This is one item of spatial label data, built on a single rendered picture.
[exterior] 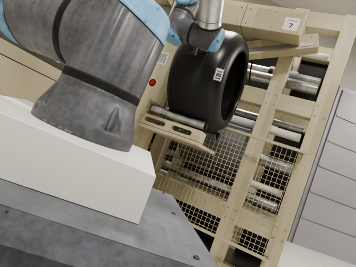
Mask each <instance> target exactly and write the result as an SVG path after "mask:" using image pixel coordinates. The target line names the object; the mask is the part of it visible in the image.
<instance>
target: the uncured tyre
mask: <svg viewBox="0 0 356 267"><path fill-rule="evenodd" d="M187 46H188V45H187V44H185V43H182V44H181V45H180V46H179V47H178V49H177V51H176V53H175V55H174V58H173V61H172V64H171V67H170V72H169V75H168V81H167V101H168V106H169V108H170V110H171V111H173V112H176V113H180V114H183V115H187V116H189V117H192V118H196V119H199V120H202V121H205V122H208V124H209V125H208V128H207V130H202V129H199V128H196V127H193V126H190V125H187V124H184V123H181V124H184V125H186V126H189V127H192V128H196V129H199V130H202V131H205V132H217V131H219V130H221V129H223V128H225V127H226V126H227V125H228V124H229V122H230V120H231V119H232V117H233V115H234V113H235V111H236V109H237V107H238V104H239V102H240V99H241V96H242V93H243V90H244V86H245V82H246V77H247V71H248V63H249V50H248V45H247V43H246V42H245V40H244V39H243V37H242V36H241V35H240V34H238V33H236V32H232V31H226V30H225V37H224V40H223V42H222V44H221V46H220V48H219V49H218V51H217V52H210V51H207V52H205V51H202V50H201V49H199V48H198V52H197V55H196V56H195V55H190V54H187V53H186V50H187ZM216 68H220V69H224V74H223V76H222V79H221V82H220V81H216V80H214V79H213V77H214V75H215V71H216Z"/></svg>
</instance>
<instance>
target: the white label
mask: <svg viewBox="0 0 356 267"><path fill-rule="evenodd" d="M223 74H224V69H220V68H216V71H215V75H214V77H213V79H214V80H216V81H220V82H221V79H222V77H223Z"/></svg>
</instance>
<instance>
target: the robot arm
mask: <svg viewBox="0 0 356 267"><path fill-rule="evenodd" d="M175 1H176V5H175V6H174V8H173V10H172V12H171V14H170V16H169V17H168V16H167V14H166V13H165V12H164V10H163V9H162V8H161V7H160V6H159V5H158V4H157V3H156V2H155V1H154V0H0V30H1V31H2V32H3V33H4V35H5V36H6V37H8V38H9V39H10V40H11V41H13V42H15V43H17V44H19V45H20V46H21V47H23V48H24V49H26V50H30V51H33V52H36V53H38V54H41V55H43V56H46V57H48V58H50V59H53V60H55V61H58V62H60V63H63V64H65V65H64V69H63V71H62V73H61V74H60V77H59V78H58V79H57V80H56V81H55V82H54V83H53V84H52V85H51V86H50V87H49V88H48V89H47V90H46V91H45V92H44V93H43V94H42V95H41V96H40V97H39V98H38V99H37V100H36V102H35V103H34V106H33V108H32V110H31V114H32V115H33V116H35V117H36V118H38V119H39V120H41V121H43V122H45V123H47V124H49V125H51V126H53V127H55V128H57V129H60V130H62V131H64V132H66V133H69V134H71V135H73V136H76V137H78V138H82V139H84V140H87V141H90V142H92V143H95V144H98V145H101V146H104V147H107V148H111V149H114V150H118V151H121V152H130V149H131V147H132V144H133V142H134V132H135V114H136V109H137V107H138V104H139V102H140V100H141V98H142V95H143V93H144V91H145V89H146V86H147V84H148V82H149V79H150V77H151V75H152V73H153V70H154V68H155V66H156V63H157V61H158V59H159V57H160V54H161V52H162V50H163V47H165V41H168V42H169V43H170V44H172V45H174V46H180V45H181V44H182V43H185V44H187V45H188V46H187V50H186V53H187V54H190V55H195V56H196V55H197V52H198V48H199V49H201V50H202V51H205V52H207V51H210V52H217V51H218V49H219V48H220V46H221V44H222V42H223V40H224V37H225V30H224V29H221V25H222V16H223V9H224V2H225V0H175Z"/></svg>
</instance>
